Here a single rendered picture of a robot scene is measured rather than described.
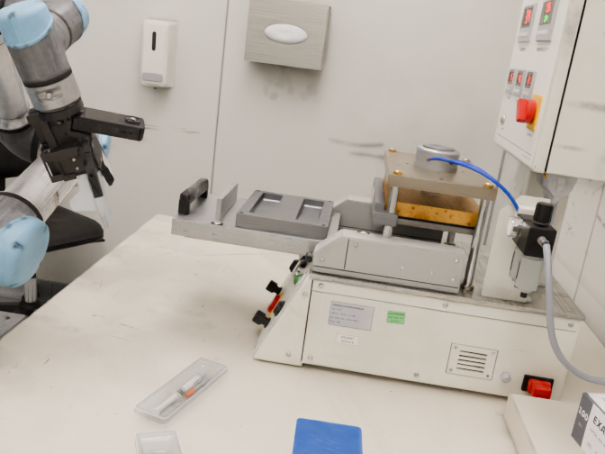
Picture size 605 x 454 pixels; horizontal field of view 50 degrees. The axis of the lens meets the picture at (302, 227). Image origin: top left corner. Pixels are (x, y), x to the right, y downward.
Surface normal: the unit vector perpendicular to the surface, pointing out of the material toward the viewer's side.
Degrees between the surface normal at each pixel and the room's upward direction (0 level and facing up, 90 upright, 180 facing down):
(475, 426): 0
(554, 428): 0
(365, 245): 90
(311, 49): 90
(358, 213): 90
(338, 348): 90
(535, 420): 0
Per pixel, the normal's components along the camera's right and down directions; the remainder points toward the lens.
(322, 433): 0.13, -0.95
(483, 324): -0.10, 0.26
